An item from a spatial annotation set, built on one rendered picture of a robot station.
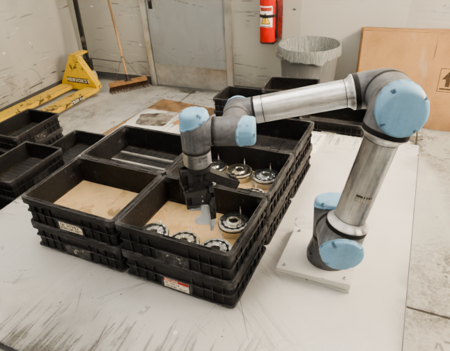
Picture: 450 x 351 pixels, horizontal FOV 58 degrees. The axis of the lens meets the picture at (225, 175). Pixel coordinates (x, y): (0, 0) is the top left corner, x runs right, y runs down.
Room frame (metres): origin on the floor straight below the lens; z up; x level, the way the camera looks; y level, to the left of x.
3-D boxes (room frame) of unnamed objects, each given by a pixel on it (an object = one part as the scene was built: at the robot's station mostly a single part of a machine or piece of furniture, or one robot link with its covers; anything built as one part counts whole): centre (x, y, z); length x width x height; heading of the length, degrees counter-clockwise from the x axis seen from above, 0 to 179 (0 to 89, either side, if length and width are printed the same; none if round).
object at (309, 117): (2.42, -0.73, 0.37); 0.40 x 0.30 x 0.45; 64
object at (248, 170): (1.36, -0.06, 0.86); 0.10 x 0.10 x 0.01
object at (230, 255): (1.04, 0.11, 0.92); 0.40 x 0.30 x 0.02; 63
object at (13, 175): (2.05, 1.17, 0.37); 0.40 x 0.30 x 0.45; 154
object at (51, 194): (1.21, 0.47, 0.87); 0.40 x 0.30 x 0.11; 63
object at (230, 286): (1.04, 0.11, 0.76); 0.40 x 0.30 x 0.12; 63
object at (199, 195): (0.94, 0.08, 1.09); 0.09 x 0.08 x 0.12; 108
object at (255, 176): (1.32, -0.15, 0.86); 0.10 x 0.10 x 0.01
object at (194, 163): (0.94, 0.07, 1.17); 0.08 x 0.08 x 0.05
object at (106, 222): (1.21, 0.47, 0.92); 0.40 x 0.30 x 0.02; 63
